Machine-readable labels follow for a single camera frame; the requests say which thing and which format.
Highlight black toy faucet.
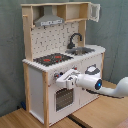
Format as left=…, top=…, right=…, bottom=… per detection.
left=67, top=33, right=82, bottom=49

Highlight grey range hood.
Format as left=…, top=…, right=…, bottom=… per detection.
left=35, top=5, right=64, bottom=27

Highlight wooden toy kitchen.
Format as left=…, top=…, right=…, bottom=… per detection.
left=22, top=2, right=105, bottom=128

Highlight left red oven knob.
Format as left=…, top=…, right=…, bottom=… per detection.
left=54, top=73, right=60, bottom=79

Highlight toy oven door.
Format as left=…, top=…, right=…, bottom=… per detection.
left=49, top=86, right=80, bottom=125

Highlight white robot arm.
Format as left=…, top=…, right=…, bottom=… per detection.
left=56, top=65, right=128, bottom=98

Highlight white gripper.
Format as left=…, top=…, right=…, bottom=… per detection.
left=56, top=69, right=80, bottom=89

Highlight white cabinet door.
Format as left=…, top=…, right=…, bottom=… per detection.
left=80, top=55, right=102, bottom=106

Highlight grey toy sink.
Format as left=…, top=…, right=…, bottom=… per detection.
left=65, top=47, right=95, bottom=55

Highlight black toy stovetop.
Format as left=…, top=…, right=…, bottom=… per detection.
left=34, top=53, right=71, bottom=66

